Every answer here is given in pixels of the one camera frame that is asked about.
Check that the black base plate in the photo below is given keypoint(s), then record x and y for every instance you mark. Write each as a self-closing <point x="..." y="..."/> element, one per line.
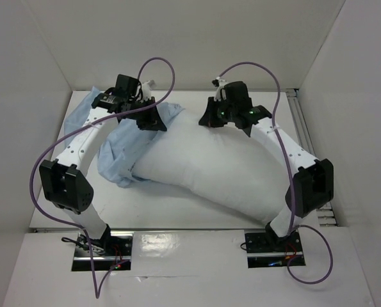
<point x="116" y="256"/>
<point x="261" y="254"/>

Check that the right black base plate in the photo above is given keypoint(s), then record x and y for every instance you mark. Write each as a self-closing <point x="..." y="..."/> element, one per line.
<point x="261" y="254"/>

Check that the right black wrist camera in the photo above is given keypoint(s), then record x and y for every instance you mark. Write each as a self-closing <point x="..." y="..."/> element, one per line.
<point x="232" y="94"/>

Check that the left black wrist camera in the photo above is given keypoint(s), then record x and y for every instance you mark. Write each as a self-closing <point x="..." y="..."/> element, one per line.
<point x="132" y="89"/>

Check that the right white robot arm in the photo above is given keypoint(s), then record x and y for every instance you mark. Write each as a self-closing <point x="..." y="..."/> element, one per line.
<point x="311" y="181"/>

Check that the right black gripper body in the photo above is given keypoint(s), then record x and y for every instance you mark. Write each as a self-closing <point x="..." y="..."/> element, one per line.
<point x="216" y="112"/>

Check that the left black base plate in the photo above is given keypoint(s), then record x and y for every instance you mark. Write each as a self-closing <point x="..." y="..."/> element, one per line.
<point x="116" y="256"/>

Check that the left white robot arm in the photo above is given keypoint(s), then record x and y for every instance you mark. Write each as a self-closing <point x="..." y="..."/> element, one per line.
<point x="64" y="180"/>

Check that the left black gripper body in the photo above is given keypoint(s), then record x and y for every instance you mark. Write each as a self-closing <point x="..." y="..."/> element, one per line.
<point x="145" y="118"/>

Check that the aluminium rail frame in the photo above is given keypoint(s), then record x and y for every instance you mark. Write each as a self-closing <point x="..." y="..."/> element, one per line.
<point x="326" y="216"/>

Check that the white pillow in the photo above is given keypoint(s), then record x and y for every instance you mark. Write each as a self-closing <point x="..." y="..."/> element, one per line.
<point x="222" y="165"/>

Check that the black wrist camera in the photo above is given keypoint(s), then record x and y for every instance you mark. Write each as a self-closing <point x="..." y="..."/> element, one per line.
<point x="232" y="94"/>
<point x="132" y="89"/>

